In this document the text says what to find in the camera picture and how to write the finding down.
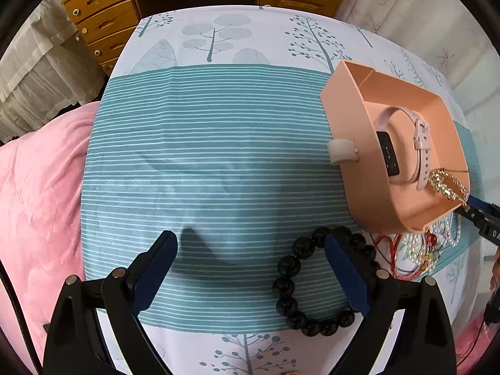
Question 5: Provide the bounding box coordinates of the tree print tablecloth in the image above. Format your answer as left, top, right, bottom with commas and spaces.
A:
81, 6, 484, 374

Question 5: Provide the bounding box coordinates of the cream lace cover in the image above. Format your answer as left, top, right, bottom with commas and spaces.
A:
1, 0, 105, 142

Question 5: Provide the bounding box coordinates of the black bead bracelet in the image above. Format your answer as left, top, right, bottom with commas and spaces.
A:
272, 225, 383, 337

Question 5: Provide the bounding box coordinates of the red string bracelet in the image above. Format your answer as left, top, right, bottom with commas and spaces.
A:
370, 231, 441, 282

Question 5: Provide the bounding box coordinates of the pink strap smart watch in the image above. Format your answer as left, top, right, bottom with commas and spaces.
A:
374, 107, 432, 191

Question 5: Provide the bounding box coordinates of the pink plastic tray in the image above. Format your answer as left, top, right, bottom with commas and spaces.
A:
320, 60, 470, 234

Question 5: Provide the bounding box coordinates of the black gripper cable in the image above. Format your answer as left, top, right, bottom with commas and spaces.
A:
0, 259, 44, 375

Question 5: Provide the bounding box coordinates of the white pearl necklace bundle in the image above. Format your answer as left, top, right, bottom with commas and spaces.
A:
394, 214, 462, 276

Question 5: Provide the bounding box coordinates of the pink quilt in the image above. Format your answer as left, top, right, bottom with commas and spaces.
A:
0, 102, 99, 355

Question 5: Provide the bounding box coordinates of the white floral curtain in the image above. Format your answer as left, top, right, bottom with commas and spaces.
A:
335, 0, 500, 134

